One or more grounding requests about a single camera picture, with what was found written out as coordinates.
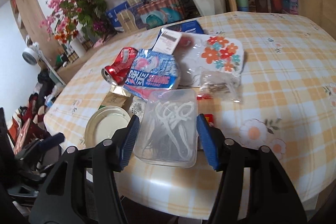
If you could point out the olive brown packet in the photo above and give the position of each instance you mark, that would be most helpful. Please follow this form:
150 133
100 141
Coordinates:
115 100

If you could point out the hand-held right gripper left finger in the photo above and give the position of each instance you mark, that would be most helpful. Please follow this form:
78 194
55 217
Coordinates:
128 140

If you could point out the beige bottle box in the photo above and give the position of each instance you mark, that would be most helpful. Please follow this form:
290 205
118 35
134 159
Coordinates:
128 20

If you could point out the white packaging card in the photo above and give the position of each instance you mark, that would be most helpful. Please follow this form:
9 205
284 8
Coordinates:
166 41

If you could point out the row of small bottles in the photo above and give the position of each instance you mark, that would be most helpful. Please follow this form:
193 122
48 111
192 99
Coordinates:
67 57

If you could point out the low wooden cabinet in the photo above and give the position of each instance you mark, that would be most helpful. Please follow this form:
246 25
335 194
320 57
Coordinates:
78 66

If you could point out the red yellow packet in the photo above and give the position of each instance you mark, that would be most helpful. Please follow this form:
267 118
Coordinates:
209 119

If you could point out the dark blue carton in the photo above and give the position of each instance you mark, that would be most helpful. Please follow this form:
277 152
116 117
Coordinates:
187 26

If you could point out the small blue purple box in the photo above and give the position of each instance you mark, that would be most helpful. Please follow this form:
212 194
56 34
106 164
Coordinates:
291 3

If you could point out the small white round container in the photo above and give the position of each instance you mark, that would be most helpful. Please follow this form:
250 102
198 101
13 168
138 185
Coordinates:
137 108

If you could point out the brown glass cup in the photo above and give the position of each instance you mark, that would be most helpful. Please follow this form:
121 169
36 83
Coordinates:
261 3

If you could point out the clear plastic box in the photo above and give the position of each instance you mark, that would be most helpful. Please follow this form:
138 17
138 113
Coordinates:
168 134

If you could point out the small white fan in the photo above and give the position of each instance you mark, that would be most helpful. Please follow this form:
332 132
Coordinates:
29 54

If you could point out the large clear-front gift box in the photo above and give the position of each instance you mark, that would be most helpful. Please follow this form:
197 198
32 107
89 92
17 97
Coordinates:
160 11

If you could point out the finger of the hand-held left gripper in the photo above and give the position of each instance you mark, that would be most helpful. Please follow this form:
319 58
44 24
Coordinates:
51 141

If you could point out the clear plastic bag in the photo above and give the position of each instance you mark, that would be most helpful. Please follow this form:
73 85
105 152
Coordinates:
218 82

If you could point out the blue snack bag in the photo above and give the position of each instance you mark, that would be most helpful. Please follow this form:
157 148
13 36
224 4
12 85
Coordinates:
152 71

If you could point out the floral blister pack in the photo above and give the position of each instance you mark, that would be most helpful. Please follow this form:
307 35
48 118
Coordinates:
220 52

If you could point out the small red wrapper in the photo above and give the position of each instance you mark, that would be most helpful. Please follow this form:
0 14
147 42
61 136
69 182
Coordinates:
204 96

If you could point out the pile of dark clothes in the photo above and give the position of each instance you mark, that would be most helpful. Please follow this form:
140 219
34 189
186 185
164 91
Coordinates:
39 103

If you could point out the plain blue gift box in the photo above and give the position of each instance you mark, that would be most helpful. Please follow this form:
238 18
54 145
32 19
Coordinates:
115 14

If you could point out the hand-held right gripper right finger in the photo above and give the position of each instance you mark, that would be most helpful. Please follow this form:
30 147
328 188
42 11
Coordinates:
207 140

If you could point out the small white cylinder vase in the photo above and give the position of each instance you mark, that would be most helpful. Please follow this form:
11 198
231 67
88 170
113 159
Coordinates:
78 48

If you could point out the narrow wooden bookcase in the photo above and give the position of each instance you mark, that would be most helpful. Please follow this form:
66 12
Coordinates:
31 16

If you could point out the crushed red soda can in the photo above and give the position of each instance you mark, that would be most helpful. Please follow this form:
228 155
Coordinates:
118 66

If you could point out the red cup with white rim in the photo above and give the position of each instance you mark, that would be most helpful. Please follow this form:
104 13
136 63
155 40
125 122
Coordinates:
275 2

